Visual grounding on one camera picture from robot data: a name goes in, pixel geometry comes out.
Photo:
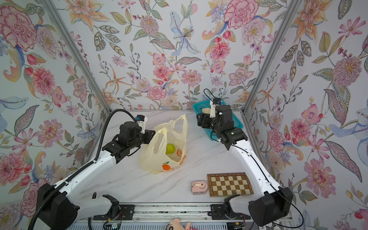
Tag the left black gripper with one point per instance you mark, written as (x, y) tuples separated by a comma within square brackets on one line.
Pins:
[(148, 135)]

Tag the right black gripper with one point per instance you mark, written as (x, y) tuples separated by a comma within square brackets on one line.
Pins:
[(201, 120)]

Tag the yellow pear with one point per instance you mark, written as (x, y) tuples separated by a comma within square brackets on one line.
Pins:
[(206, 110)]

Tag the yellow translucent plastic bag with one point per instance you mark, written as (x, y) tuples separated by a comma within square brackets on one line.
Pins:
[(153, 158)]

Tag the green pear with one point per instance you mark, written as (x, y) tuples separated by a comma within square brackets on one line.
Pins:
[(170, 149)]

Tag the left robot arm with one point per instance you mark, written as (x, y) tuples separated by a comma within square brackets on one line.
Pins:
[(67, 191)]

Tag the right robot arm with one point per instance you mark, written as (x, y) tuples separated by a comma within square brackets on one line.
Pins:
[(268, 202)]

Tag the wooden checkerboard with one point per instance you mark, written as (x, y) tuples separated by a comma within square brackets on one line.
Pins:
[(229, 184)]

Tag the green circuit board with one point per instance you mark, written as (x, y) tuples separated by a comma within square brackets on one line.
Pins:
[(111, 226)]

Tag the pink plush toy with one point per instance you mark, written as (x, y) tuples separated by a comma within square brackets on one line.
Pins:
[(176, 225)]

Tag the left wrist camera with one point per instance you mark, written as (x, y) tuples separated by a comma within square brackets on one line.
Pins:
[(141, 120)]

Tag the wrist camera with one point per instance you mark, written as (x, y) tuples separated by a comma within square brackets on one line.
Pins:
[(141, 120), (213, 104)]

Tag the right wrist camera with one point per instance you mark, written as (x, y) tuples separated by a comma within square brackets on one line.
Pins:
[(213, 104)]

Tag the pink toy camera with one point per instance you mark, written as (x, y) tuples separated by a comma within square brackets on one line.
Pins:
[(199, 187)]

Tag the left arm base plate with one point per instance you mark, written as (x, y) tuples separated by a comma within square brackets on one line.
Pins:
[(126, 213)]

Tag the aluminium mounting rail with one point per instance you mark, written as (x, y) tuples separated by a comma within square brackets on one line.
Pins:
[(172, 212)]

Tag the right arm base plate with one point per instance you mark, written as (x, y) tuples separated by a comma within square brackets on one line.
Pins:
[(224, 212)]

